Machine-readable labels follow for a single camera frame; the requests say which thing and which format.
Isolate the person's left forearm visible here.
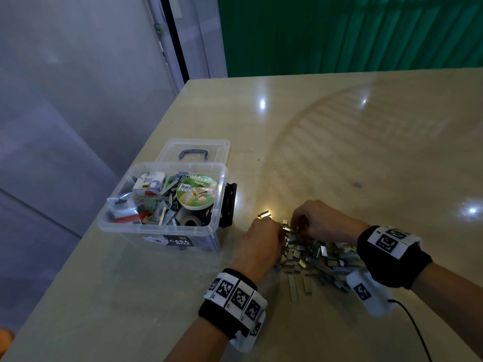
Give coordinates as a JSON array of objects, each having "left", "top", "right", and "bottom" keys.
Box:
[{"left": 165, "top": 316, "right": 229, "bottom": 362}]

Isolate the small white staple box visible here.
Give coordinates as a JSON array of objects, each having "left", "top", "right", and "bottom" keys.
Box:
[{"left": 133, "top": 171, "right": 167, "bottom": 195}]

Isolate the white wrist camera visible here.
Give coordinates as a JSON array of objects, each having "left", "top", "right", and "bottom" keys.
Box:
[
  {"left": 230, "top": 320, "right": 267, "bottom": 353},
  {"left": 345, "top": 269, "right": 393, "bottom": 318}
]

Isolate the transparent storage box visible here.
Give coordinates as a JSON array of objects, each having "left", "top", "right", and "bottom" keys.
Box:
[{"left": 97, "top": 162, "right": 238, "bottom": 252}]

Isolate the pile of metal staple strips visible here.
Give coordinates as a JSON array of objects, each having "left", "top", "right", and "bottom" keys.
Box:
[{"left": 257, "top": 209, "right": 365, "bottom": 302}]

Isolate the black window post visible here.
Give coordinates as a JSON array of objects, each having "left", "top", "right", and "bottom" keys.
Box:
[{"left": 158, "top": 0, "right": 190, "bottom": 83}]

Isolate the person's right forearm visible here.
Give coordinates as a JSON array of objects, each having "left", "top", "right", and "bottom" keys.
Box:
[{"left": 411, "top": 261, "right": 483, "bottom": 357}]

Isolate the red stapler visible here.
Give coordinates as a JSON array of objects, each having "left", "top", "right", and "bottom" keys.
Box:
[{"left": 109, "top": 212, "right": 143, "bottom": 223}]

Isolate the person's left hand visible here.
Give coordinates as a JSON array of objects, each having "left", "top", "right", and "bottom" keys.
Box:
[{"left": 228, "top": 216, "right": 288, "bottom": 285}]

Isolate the green sticky note pad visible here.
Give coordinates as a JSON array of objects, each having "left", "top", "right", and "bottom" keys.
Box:
[{"left": 162, "top": 173, "right": 178, "bottom": 199}]

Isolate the black marker wristband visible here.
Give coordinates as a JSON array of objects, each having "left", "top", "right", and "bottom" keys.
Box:
[
  {"left": 198, "top": 268, "right": 268, "bottom": 340},
  {"left": 356, "top": 225, "right": 434, "bottom": 290}
]

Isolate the black camera cable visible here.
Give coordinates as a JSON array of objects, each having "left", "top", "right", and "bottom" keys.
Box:
[{"left": 388, "top": 298, "right": 433, "bottom": 362}]

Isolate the green curtain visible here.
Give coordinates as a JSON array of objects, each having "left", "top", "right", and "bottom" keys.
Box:
[{"left": 217, "top": 0, "right": 483, "bottom": 78}]

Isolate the transparent box lid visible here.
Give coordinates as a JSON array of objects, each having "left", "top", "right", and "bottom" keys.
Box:
[{"left": 154, "top": 138, "right": 232, "bottom": 167}]

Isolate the small clear tape roll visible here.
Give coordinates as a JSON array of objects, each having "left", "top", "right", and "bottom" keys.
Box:
[{"left": 180, "top": 213, "right": 208, "bottom": 229}]

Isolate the person's right hand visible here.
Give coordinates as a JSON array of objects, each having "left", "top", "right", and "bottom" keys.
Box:
[{"left": 290, "top": 200, "right": 372, "bottom": 247}]

